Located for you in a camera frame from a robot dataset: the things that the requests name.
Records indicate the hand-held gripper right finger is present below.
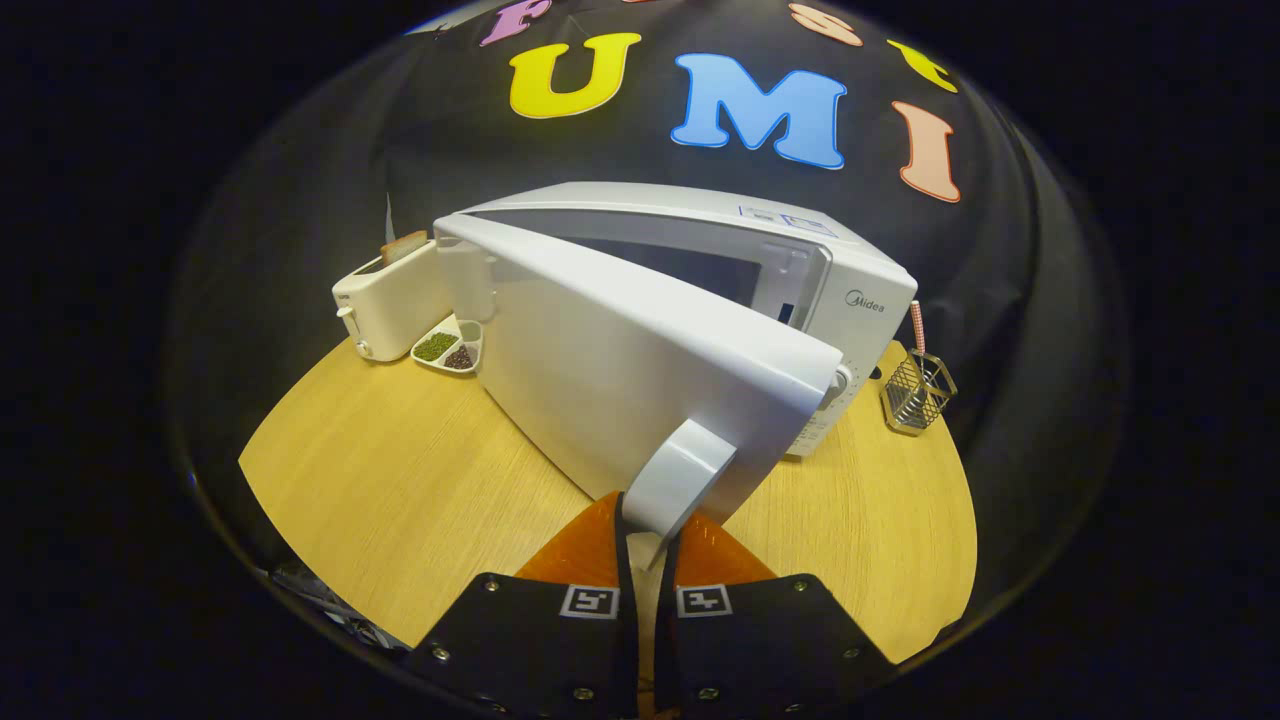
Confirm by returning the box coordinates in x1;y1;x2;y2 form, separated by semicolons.
655;510;896;720

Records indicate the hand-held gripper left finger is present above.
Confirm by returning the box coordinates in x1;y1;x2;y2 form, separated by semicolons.
405;490;641;720

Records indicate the white microwave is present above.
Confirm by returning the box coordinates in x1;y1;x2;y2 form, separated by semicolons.
432;181;919;571

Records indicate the white divided bean dish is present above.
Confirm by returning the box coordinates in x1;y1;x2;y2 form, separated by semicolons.
411;314;485;374

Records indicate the white toaster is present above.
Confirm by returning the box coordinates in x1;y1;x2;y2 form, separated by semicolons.
332;238;453;362

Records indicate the wire mesh utensil holder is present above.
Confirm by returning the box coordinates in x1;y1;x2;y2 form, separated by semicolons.
882;349;959;437

